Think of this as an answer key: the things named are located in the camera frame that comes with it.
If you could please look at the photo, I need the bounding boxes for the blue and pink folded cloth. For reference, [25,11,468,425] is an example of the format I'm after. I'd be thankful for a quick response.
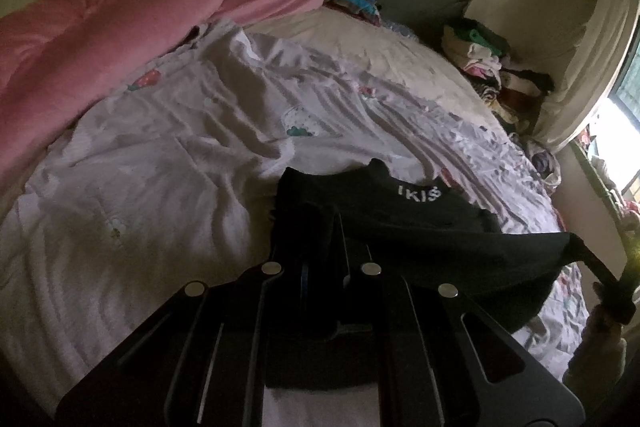
[322,0,383,28]

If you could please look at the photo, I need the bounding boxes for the pink blanket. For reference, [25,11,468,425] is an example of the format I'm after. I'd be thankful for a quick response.
[0,0,326,188]

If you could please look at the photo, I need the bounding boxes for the cream mattress sheet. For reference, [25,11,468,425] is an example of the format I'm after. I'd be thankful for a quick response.
[247,8,501,128]

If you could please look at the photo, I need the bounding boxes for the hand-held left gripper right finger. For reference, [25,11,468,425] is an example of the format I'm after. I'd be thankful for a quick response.
[332,212,587,427]

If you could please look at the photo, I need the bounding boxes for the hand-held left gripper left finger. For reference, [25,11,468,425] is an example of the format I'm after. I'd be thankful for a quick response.
[62,252,323,427]

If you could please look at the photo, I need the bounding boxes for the person's right hand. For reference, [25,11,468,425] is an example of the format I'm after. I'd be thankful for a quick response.
[562,279,628,395]

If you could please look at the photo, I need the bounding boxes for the black shirt with white lettering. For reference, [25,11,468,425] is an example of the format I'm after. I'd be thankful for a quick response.
[264,158,585,394]

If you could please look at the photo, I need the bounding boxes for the pile of mixed clothes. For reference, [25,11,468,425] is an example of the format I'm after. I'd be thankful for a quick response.
[442,18,557,132]

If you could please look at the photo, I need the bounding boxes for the clothes on window sill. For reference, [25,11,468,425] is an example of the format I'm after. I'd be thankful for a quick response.
[572,119,640,233]

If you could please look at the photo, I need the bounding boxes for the cream curtain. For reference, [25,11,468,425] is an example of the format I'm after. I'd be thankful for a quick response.
[535,0,640,154]

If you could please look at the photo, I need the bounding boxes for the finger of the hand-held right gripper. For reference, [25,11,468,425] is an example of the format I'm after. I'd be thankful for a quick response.
[570,232,637,327]

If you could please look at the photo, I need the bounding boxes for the barred window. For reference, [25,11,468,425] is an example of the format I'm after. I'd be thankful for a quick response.
[592,57,640,208]

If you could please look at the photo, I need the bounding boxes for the white printed bed sheet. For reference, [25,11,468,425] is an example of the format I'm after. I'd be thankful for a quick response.
[0,9,591,427]

